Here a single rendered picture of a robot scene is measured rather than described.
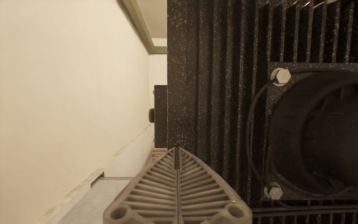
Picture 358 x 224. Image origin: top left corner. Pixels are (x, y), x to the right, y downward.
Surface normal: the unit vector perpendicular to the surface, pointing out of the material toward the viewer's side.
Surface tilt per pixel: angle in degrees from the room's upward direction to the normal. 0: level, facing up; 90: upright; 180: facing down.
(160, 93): 90
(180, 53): 90
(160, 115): 90
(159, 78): 90
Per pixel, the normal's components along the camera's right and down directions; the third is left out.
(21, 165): 1.00, 0.00
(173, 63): 0.02, 0.08
